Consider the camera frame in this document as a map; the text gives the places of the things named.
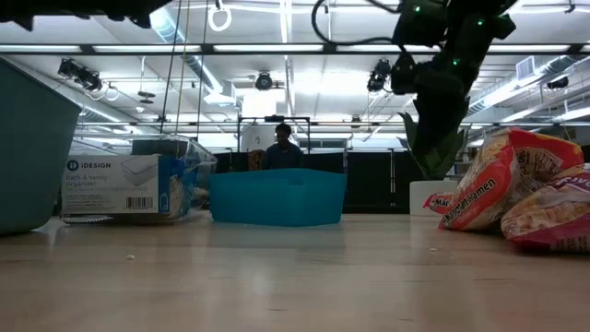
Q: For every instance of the large teal plastic bin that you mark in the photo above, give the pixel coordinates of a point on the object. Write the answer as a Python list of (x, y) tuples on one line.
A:
[(32, 152)]

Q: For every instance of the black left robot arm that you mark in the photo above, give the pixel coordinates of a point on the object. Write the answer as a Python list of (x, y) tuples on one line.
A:
[(69, 7)]

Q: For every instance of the small teal plastic bin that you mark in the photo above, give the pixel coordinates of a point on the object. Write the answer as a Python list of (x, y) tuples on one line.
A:
[(276, 196)]

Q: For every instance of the black ceiling spotlight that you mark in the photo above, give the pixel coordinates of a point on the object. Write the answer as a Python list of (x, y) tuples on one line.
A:
[(379, 77), (78, 74), (558, 83), (263, 81)]

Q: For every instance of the black overhead light bar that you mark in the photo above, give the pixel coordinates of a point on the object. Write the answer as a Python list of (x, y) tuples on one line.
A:
[(329, 48)]

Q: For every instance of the red Maruchan ramen pack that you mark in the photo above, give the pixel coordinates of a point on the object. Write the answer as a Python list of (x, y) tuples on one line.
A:
[(548, 221), (438, 203), (488, 193)]

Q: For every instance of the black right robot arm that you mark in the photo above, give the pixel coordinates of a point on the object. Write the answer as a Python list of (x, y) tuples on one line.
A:
[(456, 32)]

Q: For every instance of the person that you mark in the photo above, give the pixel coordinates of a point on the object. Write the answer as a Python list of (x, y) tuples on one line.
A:
[(282, 154)]

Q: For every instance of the white plant pot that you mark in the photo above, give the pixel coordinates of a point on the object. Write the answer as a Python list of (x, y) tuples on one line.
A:
[(426, 196)]

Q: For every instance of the white ceiling air vent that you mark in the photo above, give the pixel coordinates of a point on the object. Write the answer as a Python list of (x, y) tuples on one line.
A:
[(525, 68)]

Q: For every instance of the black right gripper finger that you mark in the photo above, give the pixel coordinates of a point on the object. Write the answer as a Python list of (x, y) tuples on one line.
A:
[(442, 124)]

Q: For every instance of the green artificial succulent plant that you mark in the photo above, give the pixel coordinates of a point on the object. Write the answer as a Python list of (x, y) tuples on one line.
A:
[(440, 165)]

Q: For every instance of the clear plastic organizer bin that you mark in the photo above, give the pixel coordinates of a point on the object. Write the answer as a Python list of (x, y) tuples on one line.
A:
[(115, 184)]

